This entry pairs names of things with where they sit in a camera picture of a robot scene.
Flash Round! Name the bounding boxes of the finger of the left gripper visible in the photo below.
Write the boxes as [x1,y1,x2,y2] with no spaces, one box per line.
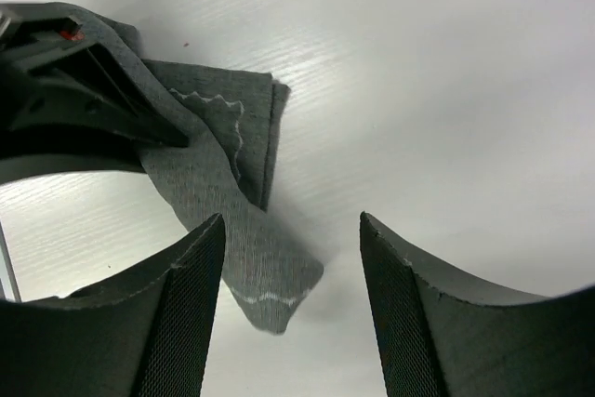
[1,129,145,184]
[1,4,188,147]

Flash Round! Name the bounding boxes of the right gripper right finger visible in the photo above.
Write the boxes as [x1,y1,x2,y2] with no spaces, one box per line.
[360,213,594,397]

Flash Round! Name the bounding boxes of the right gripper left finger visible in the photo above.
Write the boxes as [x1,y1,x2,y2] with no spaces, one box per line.
[1,215,226,397]

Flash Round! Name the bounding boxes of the grey cloth napkin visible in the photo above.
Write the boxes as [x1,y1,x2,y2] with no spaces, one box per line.
[81,10,324,335]

